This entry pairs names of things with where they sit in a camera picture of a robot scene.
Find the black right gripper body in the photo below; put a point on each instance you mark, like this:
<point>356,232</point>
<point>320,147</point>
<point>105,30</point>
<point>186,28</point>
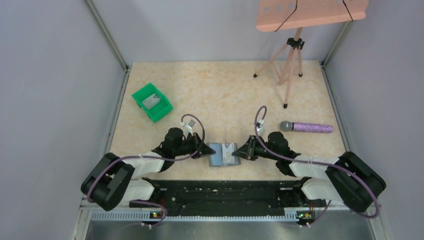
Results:
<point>249,149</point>

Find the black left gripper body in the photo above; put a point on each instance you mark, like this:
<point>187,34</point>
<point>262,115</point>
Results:
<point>199,149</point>

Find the grey card holder wallet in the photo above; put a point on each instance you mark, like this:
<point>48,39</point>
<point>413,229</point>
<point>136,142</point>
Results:
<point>216,159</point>

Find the silver credit card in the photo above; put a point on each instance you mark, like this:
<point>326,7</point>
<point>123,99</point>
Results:
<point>151,101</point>
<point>227,149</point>

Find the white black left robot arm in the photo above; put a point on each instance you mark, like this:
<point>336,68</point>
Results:
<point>118,180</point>

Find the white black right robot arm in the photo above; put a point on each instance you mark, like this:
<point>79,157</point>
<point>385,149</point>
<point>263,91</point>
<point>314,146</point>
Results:
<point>346,178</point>

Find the purple glitter microphone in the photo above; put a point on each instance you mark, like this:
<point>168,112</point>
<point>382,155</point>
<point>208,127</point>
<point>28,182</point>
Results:
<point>287,126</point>

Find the green plastic bin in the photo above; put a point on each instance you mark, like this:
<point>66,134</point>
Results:
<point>160,110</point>

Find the pink music stand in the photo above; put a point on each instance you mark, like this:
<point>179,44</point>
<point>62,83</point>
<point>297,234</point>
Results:
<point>278,15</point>

